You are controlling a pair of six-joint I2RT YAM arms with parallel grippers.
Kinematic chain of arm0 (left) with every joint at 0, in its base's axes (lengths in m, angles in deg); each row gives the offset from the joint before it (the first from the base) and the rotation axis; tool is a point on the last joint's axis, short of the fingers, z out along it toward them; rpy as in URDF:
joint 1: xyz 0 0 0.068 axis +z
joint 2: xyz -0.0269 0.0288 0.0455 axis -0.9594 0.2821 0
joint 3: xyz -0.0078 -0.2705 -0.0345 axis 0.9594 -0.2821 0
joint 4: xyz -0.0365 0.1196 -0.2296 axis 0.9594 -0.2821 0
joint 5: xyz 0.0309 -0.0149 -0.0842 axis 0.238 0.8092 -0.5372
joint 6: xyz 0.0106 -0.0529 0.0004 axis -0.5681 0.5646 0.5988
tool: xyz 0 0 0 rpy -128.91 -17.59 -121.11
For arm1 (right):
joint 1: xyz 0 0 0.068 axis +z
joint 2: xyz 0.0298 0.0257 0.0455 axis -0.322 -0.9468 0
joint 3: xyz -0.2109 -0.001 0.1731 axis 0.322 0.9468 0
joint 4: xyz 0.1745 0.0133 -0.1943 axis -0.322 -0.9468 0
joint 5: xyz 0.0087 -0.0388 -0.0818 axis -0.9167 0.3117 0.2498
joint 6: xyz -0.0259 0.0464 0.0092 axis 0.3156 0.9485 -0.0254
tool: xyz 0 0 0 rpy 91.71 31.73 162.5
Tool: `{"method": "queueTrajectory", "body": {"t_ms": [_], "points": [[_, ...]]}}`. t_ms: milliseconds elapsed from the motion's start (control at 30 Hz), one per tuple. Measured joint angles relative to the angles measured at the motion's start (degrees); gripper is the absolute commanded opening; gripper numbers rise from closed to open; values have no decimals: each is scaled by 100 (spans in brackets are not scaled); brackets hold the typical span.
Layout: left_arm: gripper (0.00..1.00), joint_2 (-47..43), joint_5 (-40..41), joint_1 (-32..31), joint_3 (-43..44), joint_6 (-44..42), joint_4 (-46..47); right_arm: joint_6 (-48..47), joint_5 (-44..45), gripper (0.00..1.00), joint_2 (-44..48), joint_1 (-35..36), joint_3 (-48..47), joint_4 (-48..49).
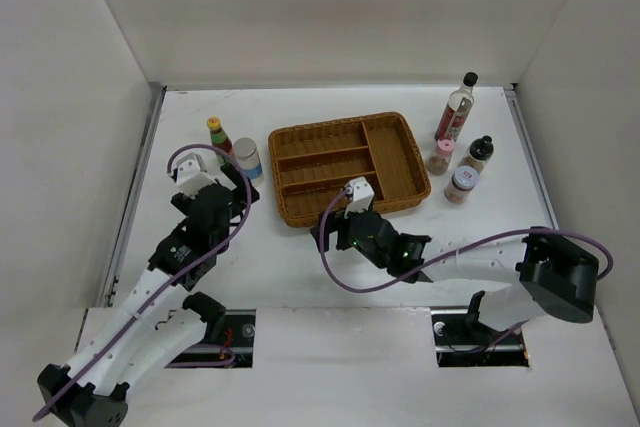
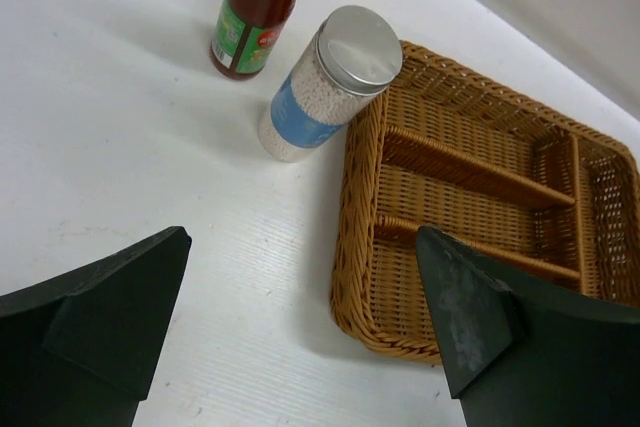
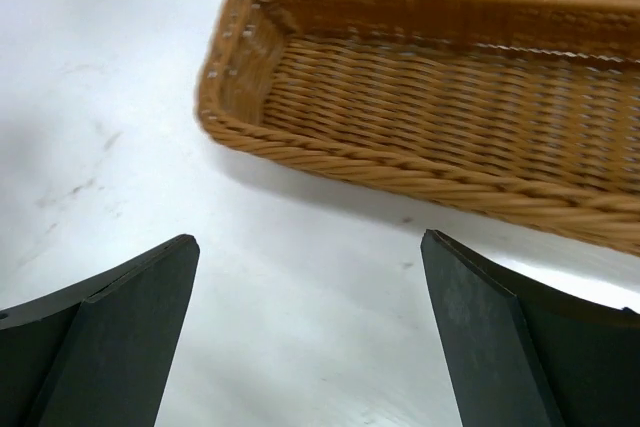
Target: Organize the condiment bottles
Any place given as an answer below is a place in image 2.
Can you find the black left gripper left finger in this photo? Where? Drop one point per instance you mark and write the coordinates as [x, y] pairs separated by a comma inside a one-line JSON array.
[[82, 348]]

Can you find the red sauce bottle green label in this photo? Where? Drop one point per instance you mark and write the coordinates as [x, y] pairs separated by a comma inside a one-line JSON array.
[[245, 34]]

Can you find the woven wicker divided basket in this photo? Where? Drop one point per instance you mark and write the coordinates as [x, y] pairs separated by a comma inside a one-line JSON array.
[[505, 174]]

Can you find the clear jar white beads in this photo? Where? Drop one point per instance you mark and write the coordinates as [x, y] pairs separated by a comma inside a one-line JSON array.
[[353, 56]]

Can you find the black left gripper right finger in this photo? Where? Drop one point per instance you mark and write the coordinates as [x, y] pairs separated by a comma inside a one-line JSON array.
[[520, 351]]

